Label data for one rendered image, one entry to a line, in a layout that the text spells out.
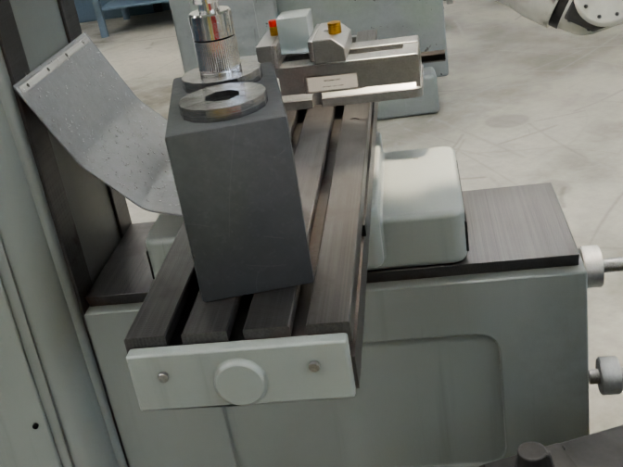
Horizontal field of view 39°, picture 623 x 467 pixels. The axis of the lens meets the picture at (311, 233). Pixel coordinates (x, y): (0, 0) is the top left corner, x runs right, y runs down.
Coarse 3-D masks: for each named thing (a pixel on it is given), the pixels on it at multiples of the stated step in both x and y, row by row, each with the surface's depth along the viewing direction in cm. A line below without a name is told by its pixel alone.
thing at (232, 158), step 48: (192, 96) 91; (240, 96) 88; (192, 144) 85; (240, 144) 85; (288, 144) 86; (192, 192) 87; (240, 192) 88; (288, 192) 88; (192, 240) 89; (240, 240) 90; (288, 240) 90; (240, 288) 92
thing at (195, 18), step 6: (222, 6) 96; (228, 6) 96; (192, 12) 96; (198, 12) 95; (210, 12) 94; (216, 12) 94; (222, 12) 94; (228, 12) 95; (192, 18) 94; (198, 18) 94; (204, 18) 93; (210, 18) 93; (216, 18) 94; (222, 18) 94; (228, 18) 95; (192, 24) 95; (198, 24) 94; (204, 24) 94
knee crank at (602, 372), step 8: (600, 360) 138; (608, 360) 138; (616, 360) 137; (600, 368) 137; (608, 368) 137; (616, 368) 136; (592, 376) 138; (600, 376) 138; (608, 376) 136; (616, 376) 136; (592, 384) 139; (600, 384) 139; (608, 384) 136; (616, 384) 136; (600, 392) 140; (608, 392) 137; (616, 392) 137
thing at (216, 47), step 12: (216, 24) 94; (228, 24) 95; (192, 36) 96; (204, 36) 94; (216, 36) 94; (228, 36) 95; (204, 48) 95; (216, 48) 95; (228, 48) 95; (204, 60) 96; (216, 60) 95; (228, 60) 96; (204, 72) 97; (216, 72) 96; (228, 72) 96
